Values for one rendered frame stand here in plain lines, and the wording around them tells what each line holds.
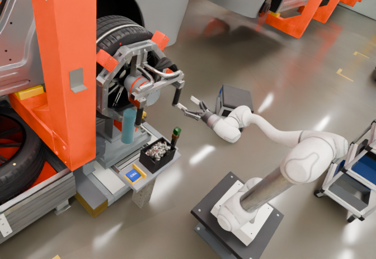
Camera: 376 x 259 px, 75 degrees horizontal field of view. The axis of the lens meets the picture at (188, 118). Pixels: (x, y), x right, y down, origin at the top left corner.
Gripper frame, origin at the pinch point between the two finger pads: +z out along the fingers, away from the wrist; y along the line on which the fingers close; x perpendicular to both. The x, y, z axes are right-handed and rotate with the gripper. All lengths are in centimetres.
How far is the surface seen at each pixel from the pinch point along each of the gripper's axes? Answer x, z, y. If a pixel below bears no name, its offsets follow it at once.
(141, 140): -69, 32, 2
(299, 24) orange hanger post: -12, 28, 348
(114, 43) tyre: 30, 37, -30
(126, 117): -9.7, 18.6, -33.3
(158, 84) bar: 15.0, 10.1, -19.3
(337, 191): -64, -125, 96
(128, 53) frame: 27.6, 28.2, -27.3
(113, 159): -67, 30, -31
